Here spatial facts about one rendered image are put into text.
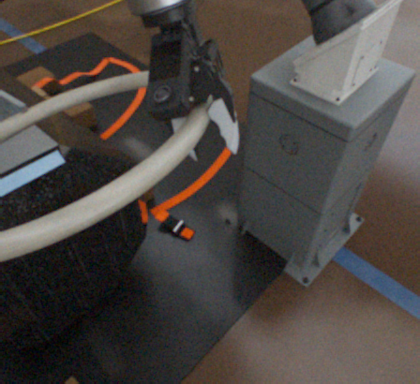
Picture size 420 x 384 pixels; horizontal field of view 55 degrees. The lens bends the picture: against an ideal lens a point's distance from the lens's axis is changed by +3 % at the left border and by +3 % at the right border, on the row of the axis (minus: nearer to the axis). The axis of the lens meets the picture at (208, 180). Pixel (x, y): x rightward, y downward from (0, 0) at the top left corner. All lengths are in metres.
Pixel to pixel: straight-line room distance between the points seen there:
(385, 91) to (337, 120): 0.22
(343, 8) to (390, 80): 0.31
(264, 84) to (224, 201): 0.85
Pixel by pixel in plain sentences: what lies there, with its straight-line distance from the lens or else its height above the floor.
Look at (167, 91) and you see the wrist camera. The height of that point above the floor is 1.34.
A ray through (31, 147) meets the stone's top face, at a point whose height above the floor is 0.82.
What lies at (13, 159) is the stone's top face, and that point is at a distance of 1.23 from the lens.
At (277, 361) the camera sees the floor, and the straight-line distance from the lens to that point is 1.71.
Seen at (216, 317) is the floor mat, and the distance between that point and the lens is 1.73.
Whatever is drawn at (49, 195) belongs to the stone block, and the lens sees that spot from 1.21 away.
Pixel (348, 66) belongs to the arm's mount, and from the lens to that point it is 1.24.
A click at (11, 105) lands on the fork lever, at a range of 0.90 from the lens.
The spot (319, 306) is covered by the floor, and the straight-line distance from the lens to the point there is 1.82.
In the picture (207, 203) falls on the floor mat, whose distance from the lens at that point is 2.04.
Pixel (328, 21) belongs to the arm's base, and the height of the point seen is 1.05.
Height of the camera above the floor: 1.61
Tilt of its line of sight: 48 degrees down
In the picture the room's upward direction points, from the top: straight up
